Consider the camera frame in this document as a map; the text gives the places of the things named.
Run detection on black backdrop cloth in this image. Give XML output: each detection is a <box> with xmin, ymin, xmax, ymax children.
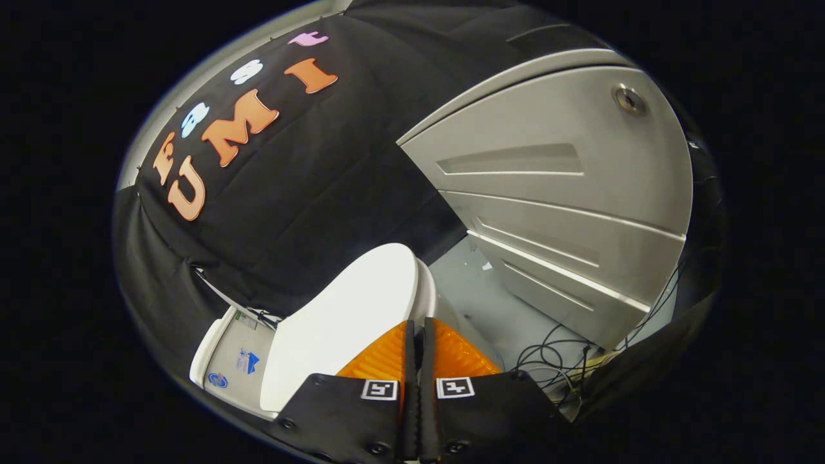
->
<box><xmin>113</xmin><ymin>0</ymin><xmax>726</xmax><ymax>426</ymax></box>

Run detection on white strap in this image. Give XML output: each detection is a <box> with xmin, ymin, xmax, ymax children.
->
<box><xmin>195</xmin><ymin>268</ymin><xmax>260</xmax><ymax>318</ymax></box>

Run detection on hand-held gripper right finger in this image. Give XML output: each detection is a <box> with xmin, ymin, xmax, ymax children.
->
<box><xmin>420</xmin><ymin>317</ymin><xmax>578</xmax><ymax>464</ymax></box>

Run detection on white drawer cabinet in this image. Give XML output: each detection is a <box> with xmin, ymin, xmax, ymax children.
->
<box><xmin>396</xmin><ymin>48</ymin><xmax>695</xmax><ymax>353</ymax></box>

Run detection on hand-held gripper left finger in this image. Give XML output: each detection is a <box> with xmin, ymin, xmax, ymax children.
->
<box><xmin>267</xmin><ymin>320</ymin><xmax>420</xmax><ymax>464</ymax></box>

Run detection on black floor cables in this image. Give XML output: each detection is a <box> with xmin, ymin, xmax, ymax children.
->
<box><xmin>512</xmin><ymin>255</ymin><xmax>690</xmax><ymax>410</ymax></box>

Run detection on white ceramic toilet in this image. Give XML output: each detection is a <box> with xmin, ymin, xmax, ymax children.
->
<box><xmin>189</xmin><ymin>256</ymin><xmax>505</xmax><ymax>421</ymax></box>

